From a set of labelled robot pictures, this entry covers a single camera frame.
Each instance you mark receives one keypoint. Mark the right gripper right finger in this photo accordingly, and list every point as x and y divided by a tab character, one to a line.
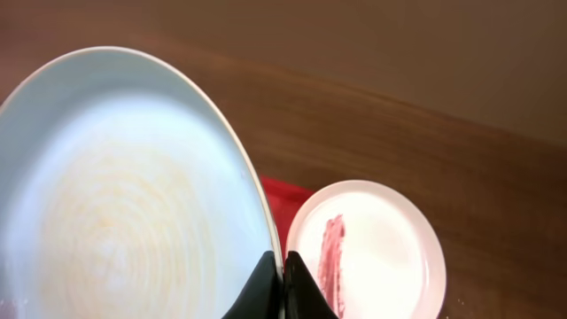
302	297

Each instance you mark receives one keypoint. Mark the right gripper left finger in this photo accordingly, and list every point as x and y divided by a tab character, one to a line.
260	297

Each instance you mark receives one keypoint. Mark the red plastic tray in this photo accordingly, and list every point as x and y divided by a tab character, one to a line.
285	200

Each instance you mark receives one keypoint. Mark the white plate top right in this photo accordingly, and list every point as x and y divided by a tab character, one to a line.
371	252

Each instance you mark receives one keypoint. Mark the light blue plate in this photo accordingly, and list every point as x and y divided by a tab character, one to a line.
125	193

